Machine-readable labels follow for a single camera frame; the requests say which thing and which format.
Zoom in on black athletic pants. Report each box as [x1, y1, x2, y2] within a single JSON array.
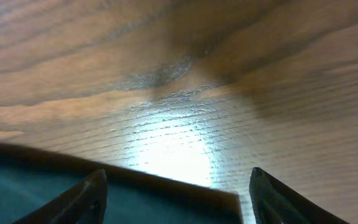
[[0, 143, 242, 223]]

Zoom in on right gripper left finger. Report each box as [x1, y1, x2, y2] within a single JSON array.
[[14, 169, 108, 224]]

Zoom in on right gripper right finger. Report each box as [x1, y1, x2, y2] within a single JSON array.
[[249, 167, 348, 224]]

